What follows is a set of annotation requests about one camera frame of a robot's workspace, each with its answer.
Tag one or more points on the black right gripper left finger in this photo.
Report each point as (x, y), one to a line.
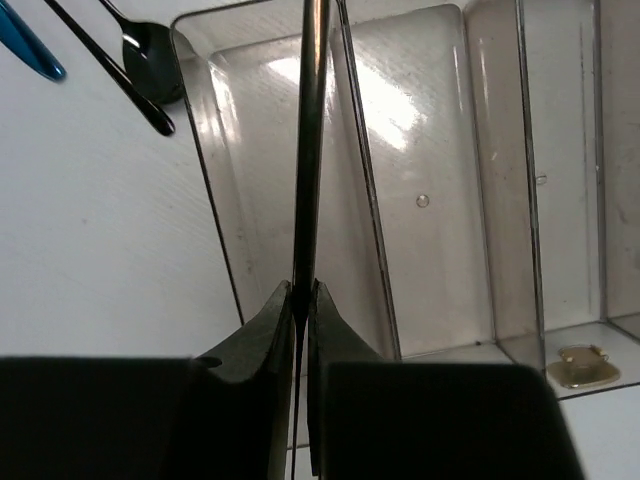
(243, 396)

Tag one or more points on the clear compartment utensil tray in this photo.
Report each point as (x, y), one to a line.
(467, 206)

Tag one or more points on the blue knife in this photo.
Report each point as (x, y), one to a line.
(17, 36)

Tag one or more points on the black knife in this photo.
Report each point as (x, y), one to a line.
(312, 87)

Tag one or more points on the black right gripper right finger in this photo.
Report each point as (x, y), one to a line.
(330, 340)

